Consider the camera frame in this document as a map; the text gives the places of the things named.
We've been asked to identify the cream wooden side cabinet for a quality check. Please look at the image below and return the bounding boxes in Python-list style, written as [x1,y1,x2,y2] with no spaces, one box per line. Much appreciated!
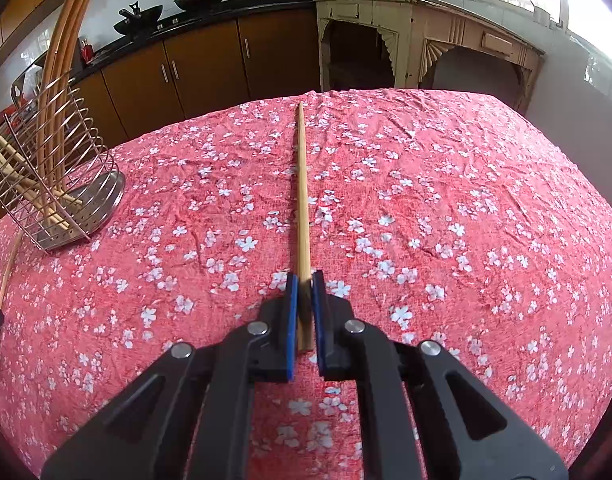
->
[313,0,546,114]

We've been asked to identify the black kitchen countertop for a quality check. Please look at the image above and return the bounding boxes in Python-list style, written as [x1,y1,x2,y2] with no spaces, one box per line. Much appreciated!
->
[68,0,323,83]

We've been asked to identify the metal wire chopstick rack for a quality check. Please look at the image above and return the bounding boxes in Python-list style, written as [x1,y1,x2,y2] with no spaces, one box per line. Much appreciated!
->
[0,62,126,253]

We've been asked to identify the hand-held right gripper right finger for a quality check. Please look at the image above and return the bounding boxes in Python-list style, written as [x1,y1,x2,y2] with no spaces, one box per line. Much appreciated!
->
[311,269,569,480]

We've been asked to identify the black wok with handle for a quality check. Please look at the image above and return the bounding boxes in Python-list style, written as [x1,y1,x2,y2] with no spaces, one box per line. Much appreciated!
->
[112,3,165,36]

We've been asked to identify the brown base kitchen cabinets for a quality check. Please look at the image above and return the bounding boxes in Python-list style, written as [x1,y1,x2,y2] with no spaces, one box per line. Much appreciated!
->
[0,7,323,147]

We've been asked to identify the red floral tablecloth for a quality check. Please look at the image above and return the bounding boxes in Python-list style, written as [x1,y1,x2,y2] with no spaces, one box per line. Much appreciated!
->
[0,87,612,480]

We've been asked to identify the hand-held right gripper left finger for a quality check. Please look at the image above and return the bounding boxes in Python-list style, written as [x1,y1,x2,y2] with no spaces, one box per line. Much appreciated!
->
[40,272,301,480]

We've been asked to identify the wooden chopstick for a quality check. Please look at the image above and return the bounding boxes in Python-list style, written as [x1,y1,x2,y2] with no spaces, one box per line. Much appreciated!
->
[46,0,100,228]
[56,0,111,211]
[38,0,89,225]
[0,121,85,207]
[296,101,315,353]
[0,231,25,312]
[0,136,61,201]

